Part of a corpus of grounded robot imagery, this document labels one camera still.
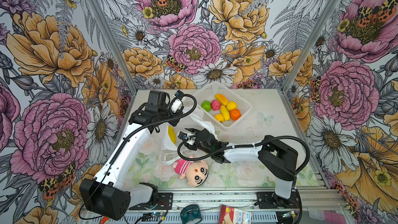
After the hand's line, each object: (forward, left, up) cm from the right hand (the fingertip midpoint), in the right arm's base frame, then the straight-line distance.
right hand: (186, 135), depth 84 cm
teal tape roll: (-34, -3, -2) cm, 34 cm away
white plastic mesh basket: (+29, -32, -6) cm, 44 cm away
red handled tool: (-34, +36, -11) cm, 51 cm away
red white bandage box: (-35, -20, -8) cm, 41 cm away
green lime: (+26, -12, -5) cm, 29 cm away
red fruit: (+26, -18, -6) cm, 32 cm away
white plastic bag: (+1, -3, +14) cm, 14 cm away
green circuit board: (-33, +12, -11) cm, 37 cm away
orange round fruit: (+17, -30, -5) cm, 35 cm away
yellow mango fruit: (+20, -24, -7) cm, 32 cm away
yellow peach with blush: (+15, -19, -5) cm, 25 cm away
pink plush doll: (-18, -5, -4) cm, 19 cm away
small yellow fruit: (-8, +4, +16) cm, 18 cm away
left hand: (+3, +2, +13) cm, 13 cm away
